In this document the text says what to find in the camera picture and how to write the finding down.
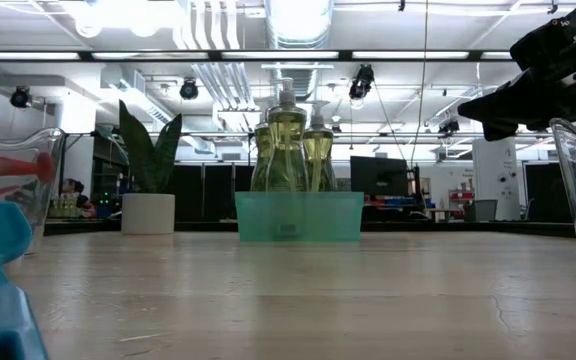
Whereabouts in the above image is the red dish brush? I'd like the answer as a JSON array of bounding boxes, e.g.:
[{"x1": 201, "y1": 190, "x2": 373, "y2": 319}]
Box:
[{"x1": 0, "y1": 151, "x2": 55, "y2": 185}]

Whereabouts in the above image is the black ceiling spotlight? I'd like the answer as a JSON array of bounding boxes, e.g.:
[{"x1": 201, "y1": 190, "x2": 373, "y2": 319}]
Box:
[
  {"x1": 348, "y1": 63, "x2": 375, "y2": 101},
  {"x1": 178, "y1": 77, "x2": 200, "y2": 101},
  {"x1": 437, "y1": 117, "x2": 462, "y2": 137},
  {"x1": 9, "y1": 85, "x2": 33, "y2": 109}
]

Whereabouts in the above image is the white pillar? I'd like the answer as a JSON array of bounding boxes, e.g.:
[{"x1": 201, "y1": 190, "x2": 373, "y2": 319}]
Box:
[{"x1": 471, "y1": 137, "x2": 522, "y2": 222}]

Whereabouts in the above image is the black partition panel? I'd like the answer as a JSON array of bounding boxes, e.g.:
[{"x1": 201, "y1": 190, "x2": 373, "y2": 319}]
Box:
[
  {"x1": 524, "y1": 162, "x2": 575, "y2": 224},
  {"x1": 174, "y1": 163, "x2": 254, "y2": 222}
]

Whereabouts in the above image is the grey mesh basket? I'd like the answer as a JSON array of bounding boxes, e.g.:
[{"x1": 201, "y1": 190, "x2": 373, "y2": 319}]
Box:
[{"x1": 472, "y1": 198, "x2": 498, "y2": 223}]

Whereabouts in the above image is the black computer monitor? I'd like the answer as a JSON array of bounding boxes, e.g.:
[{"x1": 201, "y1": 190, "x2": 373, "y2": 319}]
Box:
[{"x1": 350, "y1": 155, "x2": 410, "y2": 197}]

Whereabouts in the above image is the translucent green plastic tray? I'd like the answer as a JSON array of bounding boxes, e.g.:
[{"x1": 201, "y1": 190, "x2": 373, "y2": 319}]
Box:
[{"x1": 234, "y1": 191, "x2": 365, "y2": 244}]

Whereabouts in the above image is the overhead light bar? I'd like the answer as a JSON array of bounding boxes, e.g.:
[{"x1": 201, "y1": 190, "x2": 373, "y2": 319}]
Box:
[{"x1": 0, "y1": 48, "x2": 515, "y2": 63}]

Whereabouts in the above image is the green snake plant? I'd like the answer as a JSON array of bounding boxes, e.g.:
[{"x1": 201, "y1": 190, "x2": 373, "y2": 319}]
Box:
[{"x1": 117, "y1": 98, "x2": 184, "y2": 196}]

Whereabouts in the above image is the white plant pot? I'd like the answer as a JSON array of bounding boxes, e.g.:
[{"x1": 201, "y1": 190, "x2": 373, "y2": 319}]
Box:
[{"x1": 120, "y1": 192, "x2": 177, "y2": 236}]

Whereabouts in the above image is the person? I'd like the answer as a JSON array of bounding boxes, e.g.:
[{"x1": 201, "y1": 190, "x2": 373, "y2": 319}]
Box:
[{"x1": 59, "y1": 178, "x2": 89, "y2": 217}]

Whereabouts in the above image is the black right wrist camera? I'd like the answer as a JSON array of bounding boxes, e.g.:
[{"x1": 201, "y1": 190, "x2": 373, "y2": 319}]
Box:
[{"x1": 510, "y1": 13, "x2": 576, "y2": 76}]

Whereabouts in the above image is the thin hanging cable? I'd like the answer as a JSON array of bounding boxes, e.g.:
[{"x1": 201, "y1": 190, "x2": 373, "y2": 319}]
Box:
[{"x1": 408, "y1": 0, "x2": 430, "y2": 169}]

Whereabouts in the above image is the silver ceiling air duct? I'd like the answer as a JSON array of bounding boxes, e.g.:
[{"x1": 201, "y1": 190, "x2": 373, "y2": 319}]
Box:
[{"x1": 265, "y1": 0, "x2": 335, "y2": 101}]

